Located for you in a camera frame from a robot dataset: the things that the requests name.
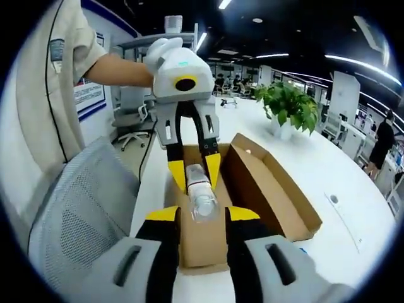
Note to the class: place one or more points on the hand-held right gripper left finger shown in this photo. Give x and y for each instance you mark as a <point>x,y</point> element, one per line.
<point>158,252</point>

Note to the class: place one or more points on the small black table stand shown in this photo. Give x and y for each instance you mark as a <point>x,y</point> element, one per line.
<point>228,102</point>

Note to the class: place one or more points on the clear plastic bottle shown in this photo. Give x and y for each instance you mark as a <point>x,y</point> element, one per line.
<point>202,202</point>

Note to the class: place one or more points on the grey swivel office chair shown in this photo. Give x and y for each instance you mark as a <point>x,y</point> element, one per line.
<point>131,104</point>

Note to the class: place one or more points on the brown cardboard shoe box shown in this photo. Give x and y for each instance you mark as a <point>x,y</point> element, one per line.
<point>277,189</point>

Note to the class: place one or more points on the green potted plant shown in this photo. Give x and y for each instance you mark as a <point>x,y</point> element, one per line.
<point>290,101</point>

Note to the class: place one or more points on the blue framed wall poster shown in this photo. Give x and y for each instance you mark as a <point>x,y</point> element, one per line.
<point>90,94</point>

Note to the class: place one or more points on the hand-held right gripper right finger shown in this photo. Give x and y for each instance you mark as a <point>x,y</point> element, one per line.
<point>252,252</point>

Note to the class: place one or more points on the person in beige shirt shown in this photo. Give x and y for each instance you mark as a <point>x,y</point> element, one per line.
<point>31,110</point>

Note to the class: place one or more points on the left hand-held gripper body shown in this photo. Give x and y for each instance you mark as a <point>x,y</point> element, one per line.
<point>176,69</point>

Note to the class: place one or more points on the grey metal rack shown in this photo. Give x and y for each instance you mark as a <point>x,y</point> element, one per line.
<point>135,42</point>

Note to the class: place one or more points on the grey mesh office chair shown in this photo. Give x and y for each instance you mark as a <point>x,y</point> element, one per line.
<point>82,195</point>

